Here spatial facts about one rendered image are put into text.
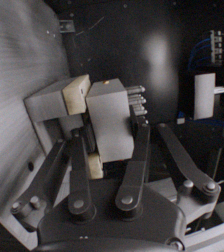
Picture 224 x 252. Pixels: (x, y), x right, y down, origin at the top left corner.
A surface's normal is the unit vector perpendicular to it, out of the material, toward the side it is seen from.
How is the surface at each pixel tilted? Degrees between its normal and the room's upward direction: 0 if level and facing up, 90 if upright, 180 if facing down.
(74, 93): 90
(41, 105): 90
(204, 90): 90
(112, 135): 93
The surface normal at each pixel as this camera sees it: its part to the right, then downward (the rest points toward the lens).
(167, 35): 0.08, 0.40
